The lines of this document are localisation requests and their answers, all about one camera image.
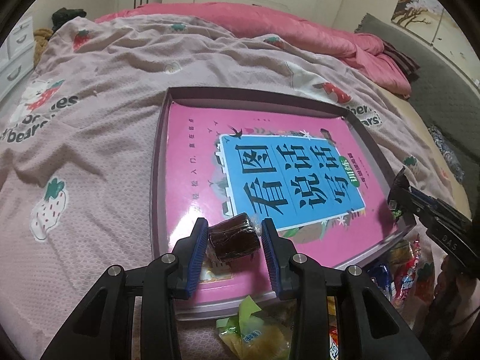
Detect blue foil snack packet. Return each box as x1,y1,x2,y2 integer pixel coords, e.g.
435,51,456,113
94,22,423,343
367,261,395,302

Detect grey shallow tray box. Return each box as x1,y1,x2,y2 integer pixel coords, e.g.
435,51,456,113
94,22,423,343
149,86,418,321

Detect dark brown snack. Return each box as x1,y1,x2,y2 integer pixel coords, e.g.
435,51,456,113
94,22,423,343
206,213,260,263

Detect dark clothes pile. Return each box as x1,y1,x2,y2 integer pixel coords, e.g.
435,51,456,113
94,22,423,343
51,7,87,33

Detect tree wall painting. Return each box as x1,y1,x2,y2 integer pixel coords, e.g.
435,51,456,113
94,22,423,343
391,0,444,29

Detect pink Chinese children's book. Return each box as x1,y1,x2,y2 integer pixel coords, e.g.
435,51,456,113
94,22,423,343
164,102,396,307

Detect dark striped pillow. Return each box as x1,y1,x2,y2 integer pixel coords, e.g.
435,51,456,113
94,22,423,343
383,41,420,82

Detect green yellow snack packet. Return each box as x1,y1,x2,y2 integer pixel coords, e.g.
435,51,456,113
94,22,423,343
216,296,292,360

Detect pink strawberry print blanket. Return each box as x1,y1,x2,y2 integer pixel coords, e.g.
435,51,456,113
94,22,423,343
1,15,450,359

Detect hot pink quilt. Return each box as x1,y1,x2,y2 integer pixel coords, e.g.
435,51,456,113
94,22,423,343
95,2,412,98

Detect grey padded headboard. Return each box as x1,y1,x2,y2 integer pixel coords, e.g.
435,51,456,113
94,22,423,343
355,14,479,212

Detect white drawer cabinet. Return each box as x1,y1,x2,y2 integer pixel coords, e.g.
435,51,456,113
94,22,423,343
0,16,35,99

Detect red snack packet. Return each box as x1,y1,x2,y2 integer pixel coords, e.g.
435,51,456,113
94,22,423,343
389,236,422,311

